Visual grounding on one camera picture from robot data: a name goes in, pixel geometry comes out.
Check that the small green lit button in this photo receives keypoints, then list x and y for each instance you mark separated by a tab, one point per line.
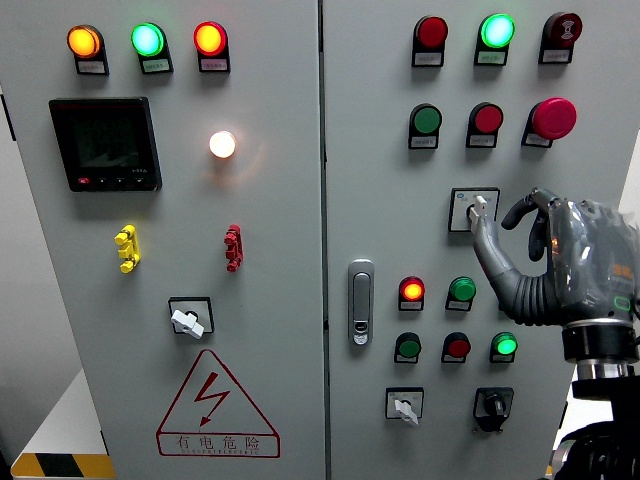
504	344

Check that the small green unlit lamp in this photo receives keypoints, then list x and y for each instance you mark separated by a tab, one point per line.
462	289

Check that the small label plate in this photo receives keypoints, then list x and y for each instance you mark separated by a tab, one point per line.
453	359
91	66
214	64
156	65
501	358
405	359
555	56
428	59
537	140
492	57
481	140
458	304
410	304
423	142

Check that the large red stop button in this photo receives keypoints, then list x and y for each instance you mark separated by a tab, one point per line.
553	118

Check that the small red push button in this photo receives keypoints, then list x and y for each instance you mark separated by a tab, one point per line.
457	347

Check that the black door hinge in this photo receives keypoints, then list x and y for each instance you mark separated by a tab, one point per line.
8	117
104	442
563	415

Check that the large red push button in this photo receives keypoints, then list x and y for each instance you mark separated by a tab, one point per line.
487	119

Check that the small red lit lamp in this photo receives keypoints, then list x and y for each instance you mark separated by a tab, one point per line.
412	289

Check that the small green push button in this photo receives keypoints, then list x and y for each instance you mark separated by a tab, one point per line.
408	347

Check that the pale grey door with lock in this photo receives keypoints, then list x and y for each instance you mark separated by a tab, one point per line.
390	200

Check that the large green push button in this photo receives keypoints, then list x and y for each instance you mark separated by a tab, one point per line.
426	120

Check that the silver door lock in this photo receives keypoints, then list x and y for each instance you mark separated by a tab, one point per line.
361	302

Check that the dark red buzzer lamp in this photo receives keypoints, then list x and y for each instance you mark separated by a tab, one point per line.
563	28

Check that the large green lit lamp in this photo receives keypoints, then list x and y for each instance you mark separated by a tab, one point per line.
497	30
147	39

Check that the large red unlit lamp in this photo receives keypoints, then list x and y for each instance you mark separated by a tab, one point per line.
432	32

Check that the pale grey door with display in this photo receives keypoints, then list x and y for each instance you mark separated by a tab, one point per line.
280	225

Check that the white lit lamp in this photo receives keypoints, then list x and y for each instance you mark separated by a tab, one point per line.
222	144

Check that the red warning triangle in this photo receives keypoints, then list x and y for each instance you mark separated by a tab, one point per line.
218	442

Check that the large red lit lamp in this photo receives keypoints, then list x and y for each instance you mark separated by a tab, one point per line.
210	38

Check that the black display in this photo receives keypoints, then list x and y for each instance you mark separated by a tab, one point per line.
105	144

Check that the large yellow lit lamp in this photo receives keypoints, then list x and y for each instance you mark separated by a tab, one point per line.
84	41

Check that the black yellow striped tape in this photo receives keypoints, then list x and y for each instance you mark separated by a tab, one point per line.
62	466

